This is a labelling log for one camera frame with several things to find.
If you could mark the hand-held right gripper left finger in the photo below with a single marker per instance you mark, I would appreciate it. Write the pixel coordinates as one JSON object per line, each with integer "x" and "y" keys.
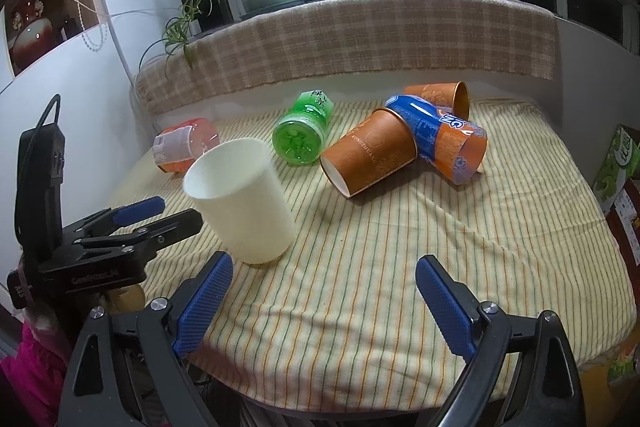
{"x": 204, "y": 304}

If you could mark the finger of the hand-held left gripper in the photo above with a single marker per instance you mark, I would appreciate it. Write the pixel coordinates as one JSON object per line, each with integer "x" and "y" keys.
{"x": 141, "y": 208}
{"x": 172, "y": 227}

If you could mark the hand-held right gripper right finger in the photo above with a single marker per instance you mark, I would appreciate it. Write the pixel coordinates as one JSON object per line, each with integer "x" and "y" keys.
{"x": 446, "y": 307}

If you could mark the white paper cup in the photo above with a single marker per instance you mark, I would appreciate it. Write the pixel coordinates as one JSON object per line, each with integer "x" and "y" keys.
{"x": 240, "y": 202}

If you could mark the orange paper cup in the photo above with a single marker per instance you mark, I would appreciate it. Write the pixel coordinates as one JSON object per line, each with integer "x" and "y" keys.
{"x": 440, "y": 97}
{"x": 372, "y": 152}

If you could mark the person's left forearm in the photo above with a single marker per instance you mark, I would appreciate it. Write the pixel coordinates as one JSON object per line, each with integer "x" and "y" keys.
{"x": 27, "y": 362}

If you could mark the person's left hand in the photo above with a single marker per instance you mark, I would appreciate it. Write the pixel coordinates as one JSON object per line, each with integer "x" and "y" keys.
{"x": 127, "y": 298}

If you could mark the pink plastic container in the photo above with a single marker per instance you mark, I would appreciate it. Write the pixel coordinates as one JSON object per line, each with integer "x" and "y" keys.
{"x": 182, "y": 149}

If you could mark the striped yellow tablecloth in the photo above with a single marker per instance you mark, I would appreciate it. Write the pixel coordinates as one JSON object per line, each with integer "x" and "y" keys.
{"x": 380, "y": 257}

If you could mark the green plastic bottle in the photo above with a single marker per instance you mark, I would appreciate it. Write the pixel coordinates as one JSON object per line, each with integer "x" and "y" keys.
{"x": 300, "y": 132}

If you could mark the red and white vase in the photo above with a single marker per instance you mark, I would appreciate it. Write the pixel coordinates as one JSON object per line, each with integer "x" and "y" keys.
{"x": 30, "y": 39}

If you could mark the blue and orange soda can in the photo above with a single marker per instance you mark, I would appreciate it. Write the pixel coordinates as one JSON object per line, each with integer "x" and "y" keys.
{"x": 442, "y": 137}

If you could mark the red printed box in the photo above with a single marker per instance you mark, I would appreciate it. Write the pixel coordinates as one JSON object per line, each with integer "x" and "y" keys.
{"x": 627, "y": 227}

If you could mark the green printed carton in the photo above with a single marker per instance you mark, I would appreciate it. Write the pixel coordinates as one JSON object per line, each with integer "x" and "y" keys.
{"x": 620, "y": 162}

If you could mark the plaid beige blanket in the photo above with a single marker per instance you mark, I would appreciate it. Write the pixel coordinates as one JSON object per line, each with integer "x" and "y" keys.
{"x": 350, "y": 42}

